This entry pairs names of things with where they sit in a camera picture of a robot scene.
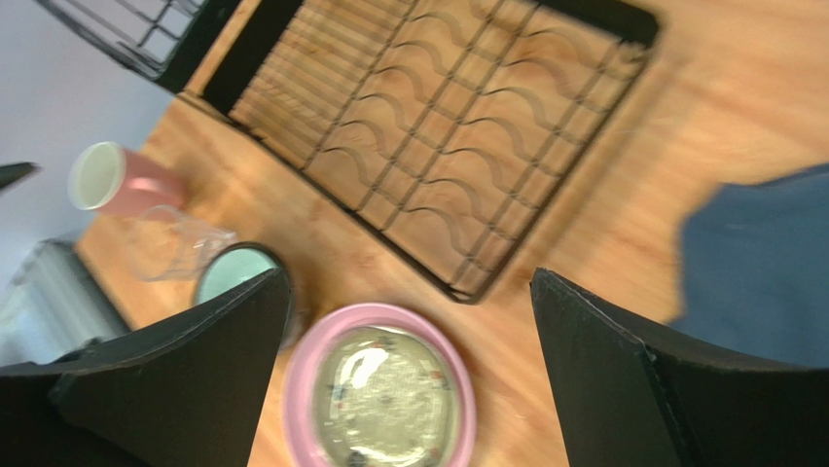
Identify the pink plate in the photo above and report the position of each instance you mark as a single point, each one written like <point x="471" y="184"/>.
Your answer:
<point x="378" y="385"/>

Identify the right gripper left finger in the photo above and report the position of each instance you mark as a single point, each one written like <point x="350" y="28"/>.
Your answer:
<point x="185" y="391"/>

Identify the clear glass cup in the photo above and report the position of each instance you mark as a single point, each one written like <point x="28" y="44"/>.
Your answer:
<point x="165" y="243"/>

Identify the folded blue cloth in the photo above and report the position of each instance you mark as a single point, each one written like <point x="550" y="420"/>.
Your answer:
<point x="755" y="269"/>

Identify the pink mug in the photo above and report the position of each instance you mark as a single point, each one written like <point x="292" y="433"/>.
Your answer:
<point x="108" y="178"/>

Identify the light green bowl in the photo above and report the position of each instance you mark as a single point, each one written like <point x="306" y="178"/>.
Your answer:
<point x="231" y="267"/>

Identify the cream patterned plate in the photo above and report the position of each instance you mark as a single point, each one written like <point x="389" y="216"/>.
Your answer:
<point x="324" y="414"/>

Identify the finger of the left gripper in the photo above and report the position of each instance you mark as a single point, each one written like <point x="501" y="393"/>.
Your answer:
<point x="12" y="173"/>

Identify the beige brown bowl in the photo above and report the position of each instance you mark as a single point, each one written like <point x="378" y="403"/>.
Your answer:
<point x="296" y="319"/>

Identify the clear glass plate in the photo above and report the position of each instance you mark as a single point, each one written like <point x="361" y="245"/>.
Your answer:
<point x="385" y="395"/>

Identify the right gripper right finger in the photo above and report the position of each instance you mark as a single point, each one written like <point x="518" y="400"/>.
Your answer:
<point x="630" y="391"/>

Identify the black wire dish rack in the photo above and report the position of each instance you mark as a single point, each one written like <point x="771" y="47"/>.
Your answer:
<point x="444" y="128"/>

